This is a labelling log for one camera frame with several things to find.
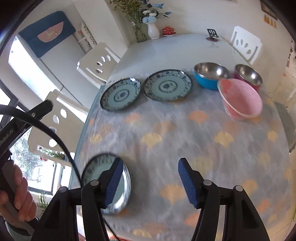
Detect yellow hanging wall ornaments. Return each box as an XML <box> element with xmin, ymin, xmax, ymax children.
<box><xmin>264</xmin><ymin>15</ymin><xmax>277</xmax><ymax>29</ymax></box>

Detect thin black cable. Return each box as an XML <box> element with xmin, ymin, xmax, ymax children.
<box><xmin>103</xmin><ymin>217</ymin><xmax>119</xmax><ymax>241</ymax></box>

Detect black phone stand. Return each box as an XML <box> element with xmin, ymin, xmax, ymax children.
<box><xmin>206</xmin><ymin>28</ymin><xmax>220</xmax><ymax>42</ymax></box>

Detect pink bowl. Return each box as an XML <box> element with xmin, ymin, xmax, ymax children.
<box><xmin>217</xmin><ymin>78</ymin><xmax>263</xmax><ymax>119</ymax></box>

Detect blue steel bowl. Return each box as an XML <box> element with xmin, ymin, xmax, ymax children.
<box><xmin>194</xmin><ymin>62</ymin><xmax>230</xmax><ymax>90</ymax></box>

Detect white ceramic vase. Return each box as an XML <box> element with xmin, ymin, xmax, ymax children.
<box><xmin>147</xmin><ymin>22</ymin><xmax>160</xmax><ymax>40</ymax></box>

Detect person's left hand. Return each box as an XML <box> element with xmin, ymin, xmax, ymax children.
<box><xmin>0</xmin><ymin>163</ymin><xmax>38</xmax><ymax>225</ymax></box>

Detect white chair with grey cushion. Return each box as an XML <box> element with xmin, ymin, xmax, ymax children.
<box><xmin>274</xmin><ymin>102</ymin><xmax>295</xmax><ymax>152</ymax></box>

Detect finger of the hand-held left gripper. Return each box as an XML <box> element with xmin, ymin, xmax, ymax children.
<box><xmin>28</xmin><ymin>100</ymin><xmax>54</xmax><ymax>121</ymax></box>

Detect thick black cable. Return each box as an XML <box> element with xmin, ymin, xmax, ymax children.
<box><xmin>0</xmin><ymin>104</ymin><xmax>82</xmax><ymax>186</ymax></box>

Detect blue refrigerator cover cloth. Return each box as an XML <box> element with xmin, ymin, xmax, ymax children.
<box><xmin>18</xmin><ymin>10</ymin><xmax>76</xmax><ymax>58</ymax></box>

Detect blue white artificial flowers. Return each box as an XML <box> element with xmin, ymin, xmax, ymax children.
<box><xmin>136</xmin><ymin>2</ymin><xmax>172</xmax><ymax>24</ymax></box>

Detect grey yellow leaf-print tablecloth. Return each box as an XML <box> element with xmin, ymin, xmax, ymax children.
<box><xmin>74</xmin><ymin>67</ymin><xmax>292</xmax><ymax>241</ymax></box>

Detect magenta steel bowl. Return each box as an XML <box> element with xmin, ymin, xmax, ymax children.
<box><xmin>234</xmin><ymin>64</ymin><xmax>263</xmax><ymax>91</ymax></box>

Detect white wall shelf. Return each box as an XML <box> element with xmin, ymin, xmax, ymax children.
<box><xmin>77</xmin><ymin>21</ymin><xmax>98</xmax><ymax>49</ymax></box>

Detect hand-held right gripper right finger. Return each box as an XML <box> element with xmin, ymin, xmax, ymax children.
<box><xmin>178</xmin><ymin>158</ymin><xmax>271</xmax><ymax>241</ymax></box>

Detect potted plants at window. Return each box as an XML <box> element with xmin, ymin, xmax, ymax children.
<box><xmin>35</xmin><ymin>146</ymin><xmax>65</xmax><ymax>163</ymax></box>

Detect yellow green dried flowers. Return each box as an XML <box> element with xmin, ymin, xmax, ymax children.
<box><xmin>110</xmin><ymin>0</ymin><xmax>147</xmax><ymax>26</ymax></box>

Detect blue patterned ceramic plate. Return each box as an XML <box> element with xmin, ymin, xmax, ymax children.
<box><xmin>100</xmin><ymin>78</ymin><xmax>141</xmax><ymax>111</ymax></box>
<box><xmin>142</xmin><ymin>70</ymin><xmax>193</xmax><ymax>102</ymax></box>
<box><xmin>81</xmin><ymin>153</ymin><xmax>132</xmax><ymax>215</ymax></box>

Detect red lidded tea cup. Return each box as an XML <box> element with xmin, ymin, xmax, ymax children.
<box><xmin>161</xmin><ymin>25</ymin><xmax>176</xmax><ymax>37</ymax></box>

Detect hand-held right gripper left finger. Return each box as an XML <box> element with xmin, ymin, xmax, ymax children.
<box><xmin>35</xmin><ymin>158</ymin><xmax>124</xmax><ymax>241</ymax></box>

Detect white chair with oval holes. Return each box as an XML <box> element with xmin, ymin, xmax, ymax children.
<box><xmin>77</xmin><ymin>42</ymin><xmax>121</xmax><ymax>85</ymax></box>
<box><xmin>27</xmin><ymin>89</ymin><xmax>93</xmax><ymax>168</ymax></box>
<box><xmin>230</xmin><ymin>26</ymin><xmax>263</xmax><ymax>67</ymax></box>

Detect glass vase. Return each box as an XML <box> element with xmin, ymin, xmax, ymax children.
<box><xmin>133</xmin><ymin>21</ymin><xmax>148</xmax><ymax>43</ymax></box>

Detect white refrigerator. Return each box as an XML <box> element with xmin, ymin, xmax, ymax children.
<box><xmin>8</xmin><ymin>32</ymin><xmax>93</xmax><ymax>105</ymax></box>

